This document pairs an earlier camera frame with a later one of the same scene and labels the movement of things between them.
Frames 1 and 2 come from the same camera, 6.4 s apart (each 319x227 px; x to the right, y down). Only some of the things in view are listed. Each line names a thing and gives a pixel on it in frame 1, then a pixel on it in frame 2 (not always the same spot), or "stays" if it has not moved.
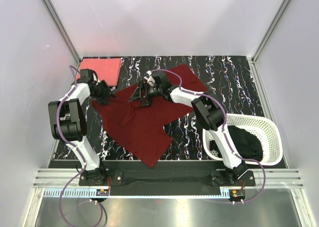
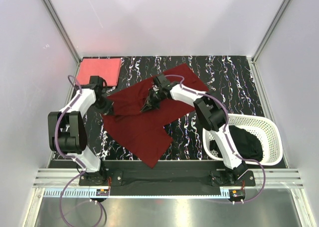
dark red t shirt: [140, 128] stays
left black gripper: [107, 93] → [108, 108]
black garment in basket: [245, 143] stays
